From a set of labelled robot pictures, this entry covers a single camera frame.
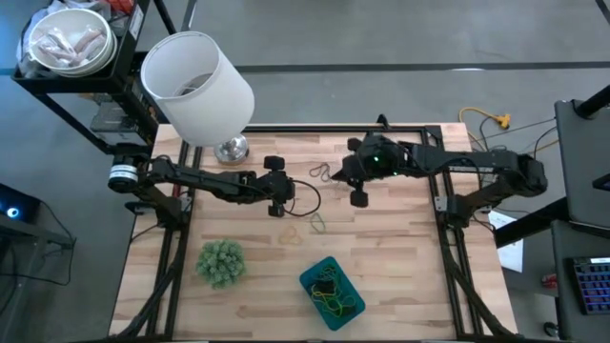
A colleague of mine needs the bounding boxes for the dark grey desk panel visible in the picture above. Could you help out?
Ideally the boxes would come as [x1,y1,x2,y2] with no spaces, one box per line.
[554,98,610,230]

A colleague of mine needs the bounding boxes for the pink wrapped packets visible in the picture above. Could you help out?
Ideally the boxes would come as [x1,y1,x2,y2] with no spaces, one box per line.
[35,26,105,68]

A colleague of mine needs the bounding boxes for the black device with blue light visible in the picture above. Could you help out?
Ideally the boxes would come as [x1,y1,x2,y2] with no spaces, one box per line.
[0,183,42,223]

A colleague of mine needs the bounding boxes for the backlit computer keyboard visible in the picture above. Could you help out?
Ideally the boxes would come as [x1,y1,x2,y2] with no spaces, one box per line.
[571,256,610,315]

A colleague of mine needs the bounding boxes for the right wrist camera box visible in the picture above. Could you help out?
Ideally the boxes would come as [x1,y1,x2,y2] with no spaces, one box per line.
[361,142,399,177]

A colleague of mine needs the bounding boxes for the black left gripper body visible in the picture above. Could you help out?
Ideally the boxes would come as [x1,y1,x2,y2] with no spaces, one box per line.
[250,155,296,219]

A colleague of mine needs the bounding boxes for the black metal table frame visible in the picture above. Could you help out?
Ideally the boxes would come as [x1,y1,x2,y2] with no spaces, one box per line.
[113,124,514,343]

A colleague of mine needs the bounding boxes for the brown rubber band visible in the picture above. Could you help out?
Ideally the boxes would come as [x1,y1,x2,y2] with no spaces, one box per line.
[308,162,335,185]

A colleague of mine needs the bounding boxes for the yellow flat stick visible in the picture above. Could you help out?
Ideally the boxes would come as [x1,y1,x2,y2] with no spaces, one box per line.
[278,225,305,247]

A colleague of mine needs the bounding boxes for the thick black rubber band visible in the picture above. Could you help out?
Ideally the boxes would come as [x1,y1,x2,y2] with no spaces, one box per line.
[312,278,337,296]

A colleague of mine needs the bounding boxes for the black left wrist camera cable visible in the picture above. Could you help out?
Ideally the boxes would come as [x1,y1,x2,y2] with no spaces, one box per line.
[284,179,322,218]

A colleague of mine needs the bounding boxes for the white paper sheet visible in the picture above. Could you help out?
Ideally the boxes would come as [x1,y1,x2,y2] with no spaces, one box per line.
[488,209,524,272]

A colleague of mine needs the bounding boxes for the black utility cart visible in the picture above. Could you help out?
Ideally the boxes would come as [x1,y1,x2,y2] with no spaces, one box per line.
[11,0,166,153]

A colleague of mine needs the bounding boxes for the green artificial potted plant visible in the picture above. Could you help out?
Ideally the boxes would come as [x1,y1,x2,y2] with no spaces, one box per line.
[194,238,248,291]

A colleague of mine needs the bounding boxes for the white shade silver table lamp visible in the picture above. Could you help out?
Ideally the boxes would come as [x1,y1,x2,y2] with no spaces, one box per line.
[140,30,256,167]

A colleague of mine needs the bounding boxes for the yellow rubber band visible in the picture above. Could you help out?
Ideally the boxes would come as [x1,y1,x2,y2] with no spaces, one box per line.
[309,285,356,311]

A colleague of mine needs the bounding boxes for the white ceramic bowl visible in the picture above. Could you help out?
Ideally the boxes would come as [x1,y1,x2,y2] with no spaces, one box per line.
[27,8,116,78]

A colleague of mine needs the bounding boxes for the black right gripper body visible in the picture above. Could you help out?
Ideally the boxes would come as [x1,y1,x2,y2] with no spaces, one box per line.
[340,134,411,209]

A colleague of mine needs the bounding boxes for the green rubber band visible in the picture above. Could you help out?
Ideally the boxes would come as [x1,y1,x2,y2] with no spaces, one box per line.
[316,266,358,320]
[309,212,328,235]

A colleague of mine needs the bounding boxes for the blue plastic bin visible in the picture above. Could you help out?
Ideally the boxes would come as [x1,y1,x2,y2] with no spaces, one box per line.
[298,255,367,333]

